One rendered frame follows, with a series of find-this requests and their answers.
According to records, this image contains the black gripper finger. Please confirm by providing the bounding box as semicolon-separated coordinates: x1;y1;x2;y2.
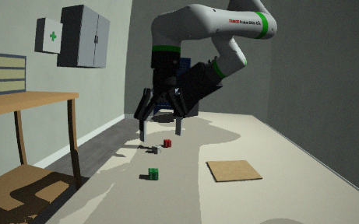
167;88;188;136
134;88;166;142

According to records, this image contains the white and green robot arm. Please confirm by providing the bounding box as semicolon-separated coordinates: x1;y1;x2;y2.
151;0;277;85

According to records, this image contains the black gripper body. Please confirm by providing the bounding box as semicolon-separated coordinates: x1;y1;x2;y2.
153;69;177;103

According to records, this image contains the green die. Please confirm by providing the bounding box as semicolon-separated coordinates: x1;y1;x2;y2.
149;168;158;180

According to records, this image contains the tan flat mat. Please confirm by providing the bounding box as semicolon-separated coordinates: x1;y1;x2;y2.
206;160;262;182

